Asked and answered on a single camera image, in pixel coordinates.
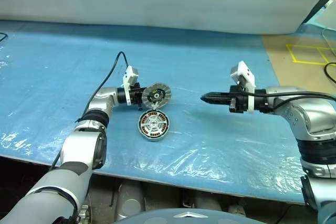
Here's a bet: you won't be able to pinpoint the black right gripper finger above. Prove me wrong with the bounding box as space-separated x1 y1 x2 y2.
201 92 232 100
201 98 232 105

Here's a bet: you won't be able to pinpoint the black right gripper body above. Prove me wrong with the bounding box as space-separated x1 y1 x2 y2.
228 84 249 113

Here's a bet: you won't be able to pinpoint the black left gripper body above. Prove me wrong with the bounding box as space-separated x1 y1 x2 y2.
130 82 145 111

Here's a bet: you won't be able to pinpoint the round silver motor lid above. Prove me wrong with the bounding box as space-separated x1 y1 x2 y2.
142 82 172 110

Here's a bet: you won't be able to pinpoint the black-rimmed spoked rotor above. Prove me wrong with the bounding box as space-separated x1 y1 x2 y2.
141 111 169 138

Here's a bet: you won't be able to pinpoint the silver motor housing copper windings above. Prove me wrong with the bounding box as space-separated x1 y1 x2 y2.
138 108 171 143

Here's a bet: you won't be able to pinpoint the brown board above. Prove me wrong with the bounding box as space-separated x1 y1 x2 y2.
261 34 336 93

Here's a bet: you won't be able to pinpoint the silver rounded robot leg part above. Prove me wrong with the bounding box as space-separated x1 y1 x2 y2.
117 182 145 221

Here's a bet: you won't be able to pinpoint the gray-blue rounded shell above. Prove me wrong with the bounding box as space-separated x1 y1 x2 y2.
112 207 229 224

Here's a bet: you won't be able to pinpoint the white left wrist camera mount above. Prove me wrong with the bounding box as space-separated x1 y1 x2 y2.
121 66 140 105

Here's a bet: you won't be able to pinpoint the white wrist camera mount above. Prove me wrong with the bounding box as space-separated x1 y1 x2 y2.
229 60 257 115
121 66 140 105

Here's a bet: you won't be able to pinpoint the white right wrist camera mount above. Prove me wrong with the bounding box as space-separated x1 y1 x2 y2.
229 60 257 115

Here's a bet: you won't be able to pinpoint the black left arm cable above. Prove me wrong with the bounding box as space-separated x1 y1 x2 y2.
49 51 131 170

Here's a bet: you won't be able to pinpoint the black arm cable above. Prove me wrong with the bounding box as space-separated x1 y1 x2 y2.
245 90 336 99
49 51 131 170

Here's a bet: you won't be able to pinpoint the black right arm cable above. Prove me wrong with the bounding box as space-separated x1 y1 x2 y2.
245 90 336 99

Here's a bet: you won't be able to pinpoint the black floor cable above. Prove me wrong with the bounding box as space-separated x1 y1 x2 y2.
324 62 336 83

